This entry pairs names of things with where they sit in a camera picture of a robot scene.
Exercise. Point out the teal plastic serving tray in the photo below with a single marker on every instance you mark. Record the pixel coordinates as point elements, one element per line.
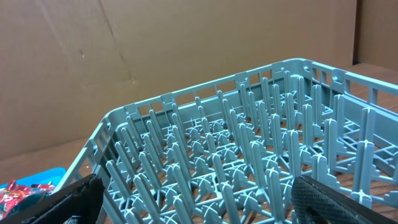
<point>40,178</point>

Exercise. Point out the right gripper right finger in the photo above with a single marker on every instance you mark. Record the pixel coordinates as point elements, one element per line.
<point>315,202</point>

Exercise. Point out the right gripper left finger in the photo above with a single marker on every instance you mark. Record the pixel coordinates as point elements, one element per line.
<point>79,202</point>

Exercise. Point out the red snack wrapper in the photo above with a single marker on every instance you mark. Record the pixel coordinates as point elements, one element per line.
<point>11,206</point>

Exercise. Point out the grey plastic dishwasher rack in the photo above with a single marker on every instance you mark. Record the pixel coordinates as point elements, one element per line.
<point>228,150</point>

